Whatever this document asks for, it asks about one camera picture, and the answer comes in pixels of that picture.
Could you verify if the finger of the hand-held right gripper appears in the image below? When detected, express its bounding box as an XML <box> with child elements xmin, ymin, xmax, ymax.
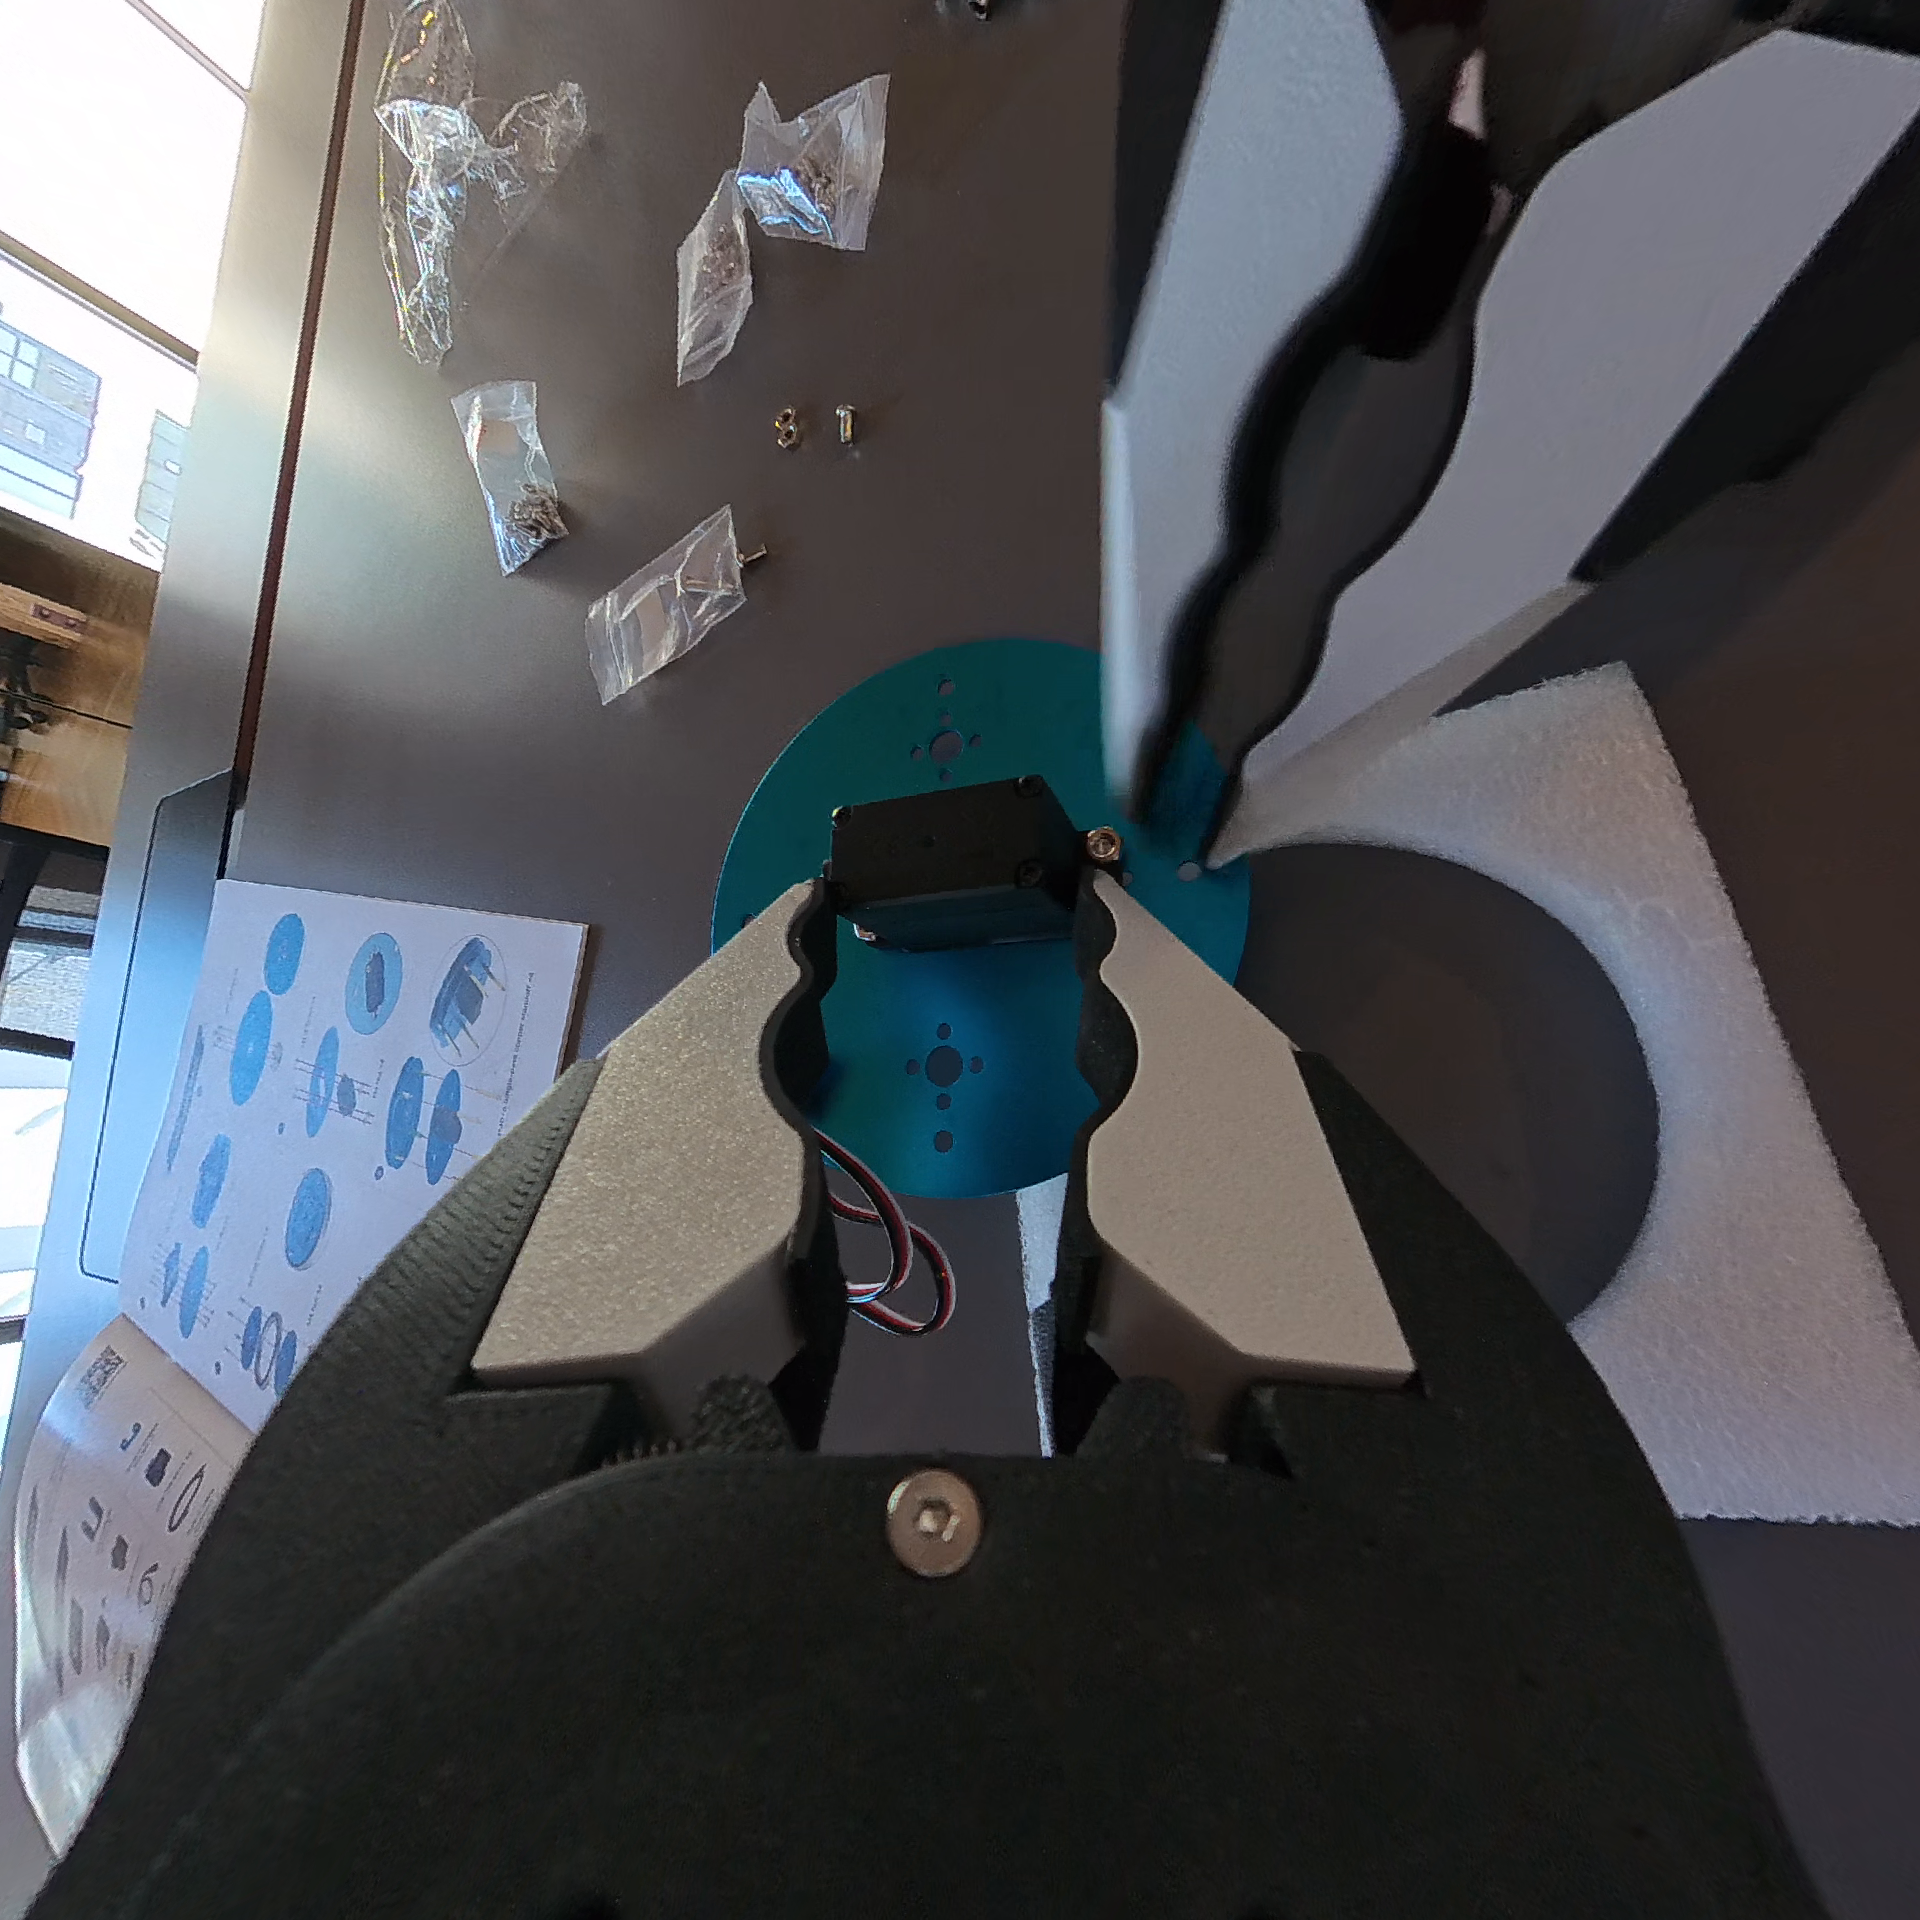
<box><xmin>1211</xmin><ymin>28</ymin><xmax>1920</xmax><ymax>869</ymax></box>
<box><xmin>1099</xmin><ymin>0</ymin><xmax>1469</xmax><ymax>824</ymax></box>

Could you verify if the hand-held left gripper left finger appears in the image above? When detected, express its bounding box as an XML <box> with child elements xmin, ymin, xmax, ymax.
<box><xmin>471</xmin><ymin>877</ymin><xmax>842</xmax><ymax>1450</ymax></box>

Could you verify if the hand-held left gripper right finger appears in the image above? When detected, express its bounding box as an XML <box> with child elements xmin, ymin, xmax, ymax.
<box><xmin>1047</xmin><ymin>874</ymin><xmax>1422</xmax><ymax>1461</ymax></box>

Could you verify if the black servo motor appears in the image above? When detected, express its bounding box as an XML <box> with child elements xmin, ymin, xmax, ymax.
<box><xmin>830</xmin><ymin>772</ymin><xmax>1124</xmax><ymax>958</ymax></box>

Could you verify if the blue round metal plate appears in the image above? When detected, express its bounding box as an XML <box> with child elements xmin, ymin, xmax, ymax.
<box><xmin>711</xmin><ymin>639</ymin><xmax>1255</xmax><ymax>1202</ymax></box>

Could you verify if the dark grey desk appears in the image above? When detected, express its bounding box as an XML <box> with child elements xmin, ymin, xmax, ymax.
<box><xmin>17</xmin><ymin>0</ymin><xmax>1920</xmax><ymax>1920</ymax></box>

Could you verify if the assembly instruction booklet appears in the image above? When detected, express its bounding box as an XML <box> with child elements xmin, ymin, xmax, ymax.
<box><xmin>17</xmin><ymin>877</ymin><xmax>590</xmax><ymax>1862</ymax></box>

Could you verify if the small clear bag of screws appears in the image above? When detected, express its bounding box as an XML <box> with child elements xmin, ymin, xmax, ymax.
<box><xmin>671</xmin><ymin>170</ymin><xmax>756</xmax><ymax>388</ymax></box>
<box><xmin>450</xmin><ymin>379</ymin><xmax>572</xmax><ymax>578</ymax></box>
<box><xmin>737</xmin><ymin>71</ymin><xmax>894</xmax><ymax>251</ymax></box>
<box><xmin>582</xmin><ymin>506</ymin><xmax>749</xmax><ymax>706</ymax></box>

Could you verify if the white foam sheet with hole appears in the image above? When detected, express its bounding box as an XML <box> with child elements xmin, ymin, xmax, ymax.
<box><xmin>1017</xmin><ymin>661</ymin><xmax>1900</xmax><ymax>1525</ymax></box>

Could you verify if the crumpled empty clear plastic bag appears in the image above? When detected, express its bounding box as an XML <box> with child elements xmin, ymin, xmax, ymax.
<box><xmin>372</xmin><ymin>0</ymin><xmax>590</xmax><ymax>365</ymax></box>

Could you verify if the wooden background table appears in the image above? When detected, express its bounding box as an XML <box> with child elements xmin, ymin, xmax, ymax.
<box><xmin>0</xmin><ymin>502</ymin><xmax>159</xmax><ymax>842</ymax></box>

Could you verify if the grey desk cable flap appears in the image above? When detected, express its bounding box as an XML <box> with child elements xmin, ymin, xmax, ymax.
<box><xmin>82</xmin><ymin>768</ymin><xmax>233</xmax><ymax>1285</ymax></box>

